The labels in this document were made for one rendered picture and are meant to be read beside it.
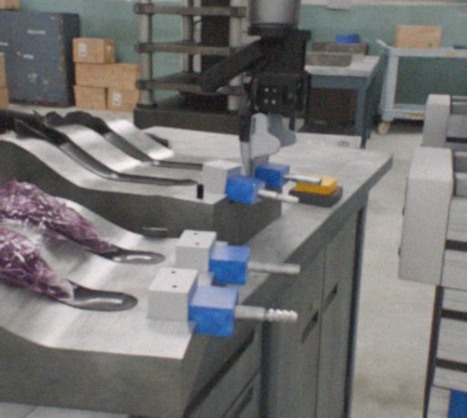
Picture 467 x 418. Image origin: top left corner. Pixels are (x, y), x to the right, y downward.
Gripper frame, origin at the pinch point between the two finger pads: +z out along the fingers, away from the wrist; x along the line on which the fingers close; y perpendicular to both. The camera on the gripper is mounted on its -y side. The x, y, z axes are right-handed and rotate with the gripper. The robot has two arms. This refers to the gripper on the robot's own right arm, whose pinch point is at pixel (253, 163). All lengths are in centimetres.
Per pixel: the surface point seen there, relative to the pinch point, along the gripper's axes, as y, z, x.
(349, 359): 4, 66, 64
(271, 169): 3.7, 0.0, -2.0
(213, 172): -0.3, -1.3, -13.0
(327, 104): -139, 61, 542
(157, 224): -6.2, 5.4, -17.7
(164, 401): 11.9, 8.7, -45.9
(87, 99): -438, 79, 525
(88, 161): -23.1, 0.5, -9.8
